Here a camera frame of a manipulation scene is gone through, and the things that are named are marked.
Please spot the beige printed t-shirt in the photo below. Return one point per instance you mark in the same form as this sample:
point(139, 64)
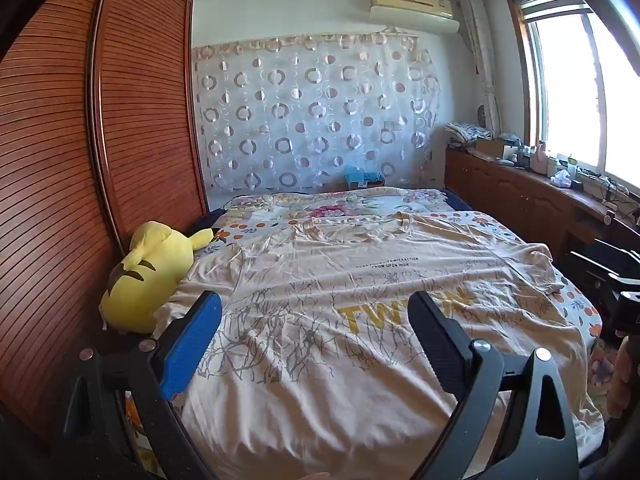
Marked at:
point(325, 360)

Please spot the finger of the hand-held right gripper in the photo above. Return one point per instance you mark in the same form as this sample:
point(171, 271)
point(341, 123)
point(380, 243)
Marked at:
point(595, 264)

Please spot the wooden cabinet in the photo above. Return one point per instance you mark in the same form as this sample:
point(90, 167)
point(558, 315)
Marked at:
point(505, 190)

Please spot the wooden louvred wardrobe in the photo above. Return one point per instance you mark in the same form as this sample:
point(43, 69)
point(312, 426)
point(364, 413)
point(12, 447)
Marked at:
point(60, 160)

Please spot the white window curtain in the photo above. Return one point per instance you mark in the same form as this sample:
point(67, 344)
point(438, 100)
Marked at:
point(482, 60)

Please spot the cardboard box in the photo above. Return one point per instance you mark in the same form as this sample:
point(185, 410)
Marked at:
point(490, 147)

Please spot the light blue bundle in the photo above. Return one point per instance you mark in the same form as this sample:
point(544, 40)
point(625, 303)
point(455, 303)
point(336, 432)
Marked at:
point(362, 175)

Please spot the circle patterned sheer curtain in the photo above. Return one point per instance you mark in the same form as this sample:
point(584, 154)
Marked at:
point(320, 110)

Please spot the window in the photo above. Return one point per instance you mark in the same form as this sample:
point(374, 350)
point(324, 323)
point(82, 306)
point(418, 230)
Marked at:
point(575, 85)

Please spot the floral fleece blanket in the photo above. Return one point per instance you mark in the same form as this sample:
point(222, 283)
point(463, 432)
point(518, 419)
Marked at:
point(345, 207)

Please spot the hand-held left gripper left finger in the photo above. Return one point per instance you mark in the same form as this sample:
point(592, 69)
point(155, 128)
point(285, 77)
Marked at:
point(192, 345)

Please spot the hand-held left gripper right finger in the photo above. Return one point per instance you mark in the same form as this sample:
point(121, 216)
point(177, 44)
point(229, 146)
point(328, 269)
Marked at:
point(440, 347)

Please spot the yellow plush toy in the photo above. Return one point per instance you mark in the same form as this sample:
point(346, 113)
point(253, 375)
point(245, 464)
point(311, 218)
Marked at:
point(145, 280)

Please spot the dark blue bed sheet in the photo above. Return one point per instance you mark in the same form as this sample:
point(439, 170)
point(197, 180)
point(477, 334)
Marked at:
point(456, 201)

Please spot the stack of folded cloths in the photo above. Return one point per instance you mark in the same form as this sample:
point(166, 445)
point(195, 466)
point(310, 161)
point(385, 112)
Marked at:
point(467, 132)

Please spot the white tissue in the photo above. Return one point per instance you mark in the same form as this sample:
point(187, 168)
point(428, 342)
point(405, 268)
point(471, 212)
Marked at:
point(560, 178)

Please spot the wall air conditioner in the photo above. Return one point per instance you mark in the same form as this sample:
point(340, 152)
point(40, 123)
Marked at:
point(415, 7)

